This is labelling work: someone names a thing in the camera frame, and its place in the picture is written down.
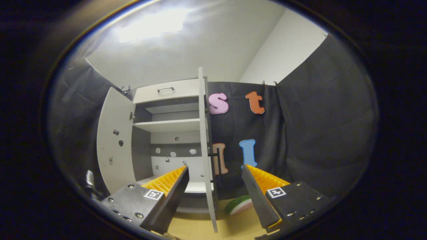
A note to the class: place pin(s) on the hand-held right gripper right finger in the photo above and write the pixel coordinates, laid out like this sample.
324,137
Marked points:
258,200

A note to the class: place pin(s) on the watermelon slice toy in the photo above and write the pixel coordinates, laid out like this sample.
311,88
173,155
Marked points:
237,205

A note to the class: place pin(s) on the black backdrop cloth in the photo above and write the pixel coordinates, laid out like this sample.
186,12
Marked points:
317,126

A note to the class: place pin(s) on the white cabinet drawer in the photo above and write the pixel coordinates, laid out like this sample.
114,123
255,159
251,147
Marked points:
186,90

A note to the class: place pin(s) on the white cabinet door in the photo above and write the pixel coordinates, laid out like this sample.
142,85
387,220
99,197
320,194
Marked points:
205,150
115,150

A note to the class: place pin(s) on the white cabinet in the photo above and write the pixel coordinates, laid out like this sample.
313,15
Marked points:
166,125

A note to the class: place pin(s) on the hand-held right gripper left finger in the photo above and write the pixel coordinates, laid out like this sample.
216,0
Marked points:
173,193

